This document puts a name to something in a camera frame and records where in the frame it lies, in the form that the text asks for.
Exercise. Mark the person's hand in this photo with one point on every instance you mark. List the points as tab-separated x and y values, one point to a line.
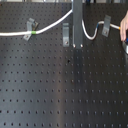
124	27

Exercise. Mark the black perforated breadboard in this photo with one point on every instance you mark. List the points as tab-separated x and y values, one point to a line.
45	85

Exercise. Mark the right grey cable clip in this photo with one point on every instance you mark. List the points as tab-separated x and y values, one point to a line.
106	26

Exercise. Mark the grey cable clip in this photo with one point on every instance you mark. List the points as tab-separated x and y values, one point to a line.
106	26
31	26
65	30

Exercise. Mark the middle grey cable clip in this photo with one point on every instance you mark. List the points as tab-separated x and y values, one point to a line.
65	30

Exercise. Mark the left grey cable clip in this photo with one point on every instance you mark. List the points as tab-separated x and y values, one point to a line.
31	26

